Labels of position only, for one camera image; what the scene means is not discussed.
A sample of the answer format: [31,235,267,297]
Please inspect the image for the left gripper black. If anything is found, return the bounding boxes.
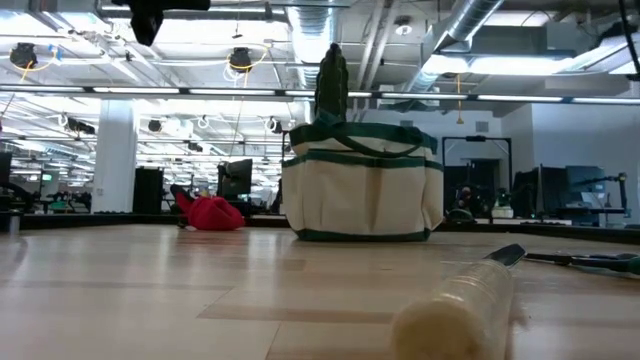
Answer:
[112,0,211,47]

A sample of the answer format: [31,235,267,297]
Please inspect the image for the red gardening glove black cuff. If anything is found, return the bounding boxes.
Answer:
[169,183,246,232]

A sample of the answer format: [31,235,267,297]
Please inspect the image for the beige green-trimmed gardening bag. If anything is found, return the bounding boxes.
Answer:
[280,121,445,243]

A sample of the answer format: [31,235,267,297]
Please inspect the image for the long green-handled garden scissors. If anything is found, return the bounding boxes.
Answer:
[524,251,640,276]

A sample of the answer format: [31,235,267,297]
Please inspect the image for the long ceiling light strip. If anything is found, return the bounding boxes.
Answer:
[0,83,640,106]

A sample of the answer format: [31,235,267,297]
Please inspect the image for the green cactus plant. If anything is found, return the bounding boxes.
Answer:
[313,42,350,126]

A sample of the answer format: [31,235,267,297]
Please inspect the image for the white building column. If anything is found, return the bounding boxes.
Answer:
[91,110,138,215]

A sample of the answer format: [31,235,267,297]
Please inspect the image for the black monitor back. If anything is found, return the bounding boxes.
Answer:
[216,158,255,202]

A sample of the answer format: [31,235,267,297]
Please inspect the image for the black cabinet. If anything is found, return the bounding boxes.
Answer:
[132,166,165,215]

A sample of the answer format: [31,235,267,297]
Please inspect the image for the person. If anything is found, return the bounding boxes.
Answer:
[452,184,484,221]

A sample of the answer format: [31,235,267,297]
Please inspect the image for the black room divider panels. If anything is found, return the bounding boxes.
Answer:
[442,159,501,221]

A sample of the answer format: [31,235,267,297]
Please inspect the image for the black ceiling cable reel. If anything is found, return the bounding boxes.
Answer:
[228,46,254,75]
[9,42,40,70]

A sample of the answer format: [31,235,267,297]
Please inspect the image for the silver ventilation duct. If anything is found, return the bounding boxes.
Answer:
[287,5,344,91]
[399,0,505,96]

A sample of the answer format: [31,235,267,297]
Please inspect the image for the black metal table frame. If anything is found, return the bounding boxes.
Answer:
[0,212,640,246]

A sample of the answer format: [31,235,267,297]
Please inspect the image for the yellow hanging pendant cord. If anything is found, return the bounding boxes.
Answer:
[455,73,466,126]

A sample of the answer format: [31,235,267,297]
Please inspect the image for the black metal gantry frame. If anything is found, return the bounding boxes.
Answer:
[441,134,514,196]

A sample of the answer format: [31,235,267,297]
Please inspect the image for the narrow wooden-handled trowel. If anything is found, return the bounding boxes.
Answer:
[390,243,529,360]

